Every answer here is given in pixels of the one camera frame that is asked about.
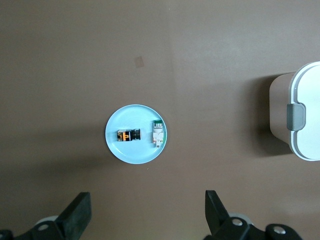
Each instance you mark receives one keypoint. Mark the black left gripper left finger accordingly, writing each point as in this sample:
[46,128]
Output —
[72,220]

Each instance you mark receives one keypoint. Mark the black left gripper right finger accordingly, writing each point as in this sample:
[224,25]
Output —
[220,222]

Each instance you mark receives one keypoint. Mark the orange and black push-button switch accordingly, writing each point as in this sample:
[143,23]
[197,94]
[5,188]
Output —
[127,135]

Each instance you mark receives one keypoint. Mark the white box with grey latches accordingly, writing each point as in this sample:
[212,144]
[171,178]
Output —
[307,130]

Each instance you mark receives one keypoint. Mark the light blue round plate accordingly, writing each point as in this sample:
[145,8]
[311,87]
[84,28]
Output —
[130,155]

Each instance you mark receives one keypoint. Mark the green and white push-button switch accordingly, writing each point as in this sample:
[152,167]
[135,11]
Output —
[158,132]

